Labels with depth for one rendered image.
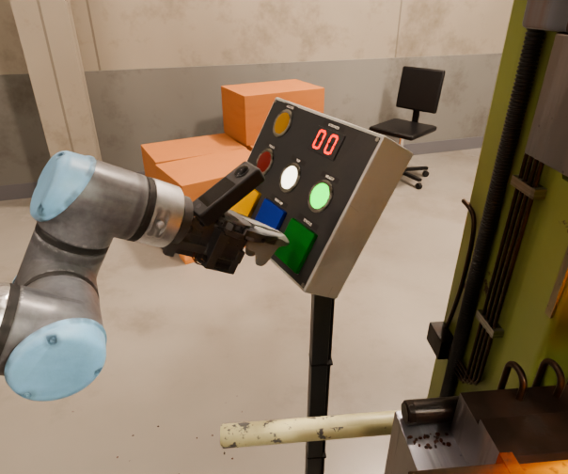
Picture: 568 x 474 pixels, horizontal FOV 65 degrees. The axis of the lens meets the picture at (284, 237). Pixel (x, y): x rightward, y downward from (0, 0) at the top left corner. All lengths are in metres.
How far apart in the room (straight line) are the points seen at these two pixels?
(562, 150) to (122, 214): 0.46
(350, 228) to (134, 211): 0.34
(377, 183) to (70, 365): 0.50
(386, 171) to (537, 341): 0.32
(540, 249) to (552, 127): 0.29
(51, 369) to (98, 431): 1.39
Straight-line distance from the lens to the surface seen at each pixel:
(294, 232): 0.77
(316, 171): 0.79
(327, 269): 0.74
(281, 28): 3.83
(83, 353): 0.50
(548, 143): 0.42
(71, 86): 3.41
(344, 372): 1.97
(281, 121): 0.92
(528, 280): 0.70
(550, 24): 0.43
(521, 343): 0.73
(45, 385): 0.52
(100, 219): 0.58
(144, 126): 3.74
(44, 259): 0.61
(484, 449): 0.56
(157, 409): 1.89
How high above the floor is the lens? 1.39
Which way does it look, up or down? 29 degrees down
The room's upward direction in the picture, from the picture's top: straight up
